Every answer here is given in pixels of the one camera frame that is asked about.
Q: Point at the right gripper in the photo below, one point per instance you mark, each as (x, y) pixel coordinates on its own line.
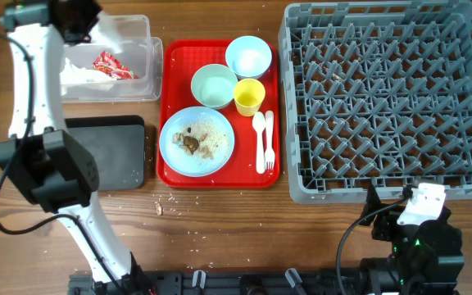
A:
(379, 221)

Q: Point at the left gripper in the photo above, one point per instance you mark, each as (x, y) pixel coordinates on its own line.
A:
(80, 34)

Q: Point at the red snack wrapper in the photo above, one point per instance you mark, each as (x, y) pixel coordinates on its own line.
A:
(109, 65)

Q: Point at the white plastic spoon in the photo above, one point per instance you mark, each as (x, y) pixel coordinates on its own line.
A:
(259, 125)

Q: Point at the mint green bowl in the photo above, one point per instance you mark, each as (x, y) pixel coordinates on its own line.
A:
(213, 86)

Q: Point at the yellow plastic cup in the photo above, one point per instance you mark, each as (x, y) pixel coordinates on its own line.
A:
(249, 94)

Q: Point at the light blue bowl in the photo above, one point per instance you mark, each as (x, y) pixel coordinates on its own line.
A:
(248, 57)

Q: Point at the white napkin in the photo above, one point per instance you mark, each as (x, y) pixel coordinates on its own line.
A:
(72, 74)

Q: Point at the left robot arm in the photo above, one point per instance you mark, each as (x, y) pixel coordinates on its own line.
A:
(41, 159)

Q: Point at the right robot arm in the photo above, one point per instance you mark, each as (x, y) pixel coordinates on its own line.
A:
(426, 256)

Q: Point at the clear plastic waste bin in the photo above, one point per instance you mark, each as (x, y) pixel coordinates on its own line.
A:
(129, 40)

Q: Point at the grey dishwasher rack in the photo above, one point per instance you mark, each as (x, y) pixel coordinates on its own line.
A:
(376, 94)

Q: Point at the white plastic fork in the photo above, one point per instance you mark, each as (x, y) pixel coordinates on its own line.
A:
(269, 131)

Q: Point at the red serving tray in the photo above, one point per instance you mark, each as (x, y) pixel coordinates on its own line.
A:
(181, 60)

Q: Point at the black plastic tray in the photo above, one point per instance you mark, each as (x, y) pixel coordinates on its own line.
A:
(117, 144)

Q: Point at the light blue plate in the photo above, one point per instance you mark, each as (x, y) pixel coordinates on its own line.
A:
(221, 140)

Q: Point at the food scraps on plate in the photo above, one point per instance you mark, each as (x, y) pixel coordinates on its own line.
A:
(194, 143)

